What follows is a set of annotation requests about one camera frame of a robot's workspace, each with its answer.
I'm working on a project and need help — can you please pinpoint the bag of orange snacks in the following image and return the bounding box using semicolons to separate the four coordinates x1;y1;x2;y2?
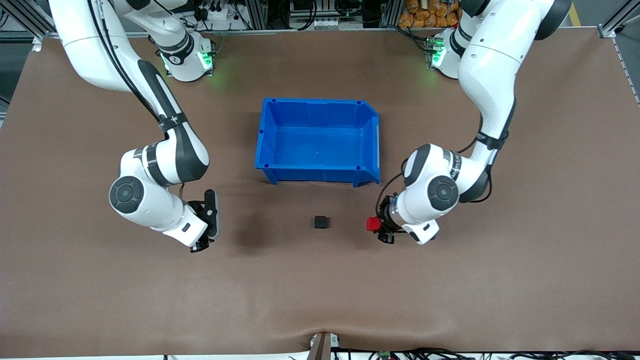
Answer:
398;0;463;29

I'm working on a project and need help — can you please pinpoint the blue plastic storage bin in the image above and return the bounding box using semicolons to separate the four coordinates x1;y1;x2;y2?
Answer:
254;97;381;188

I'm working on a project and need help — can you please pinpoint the white power strip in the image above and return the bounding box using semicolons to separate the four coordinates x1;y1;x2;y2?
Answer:
197;2;236;21

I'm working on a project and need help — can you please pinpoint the aluminium frame strut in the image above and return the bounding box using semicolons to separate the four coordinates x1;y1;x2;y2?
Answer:
597;0;633;39
7;0;57;38

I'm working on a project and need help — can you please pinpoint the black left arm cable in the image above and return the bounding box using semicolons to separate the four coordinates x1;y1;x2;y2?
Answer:
376;115;496;213

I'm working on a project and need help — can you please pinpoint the grey equipment box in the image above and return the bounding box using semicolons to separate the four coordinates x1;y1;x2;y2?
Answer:
290;0;363;30

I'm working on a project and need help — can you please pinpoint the aluminium table edge rail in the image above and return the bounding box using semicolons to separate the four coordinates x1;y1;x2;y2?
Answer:
42;27;601;39

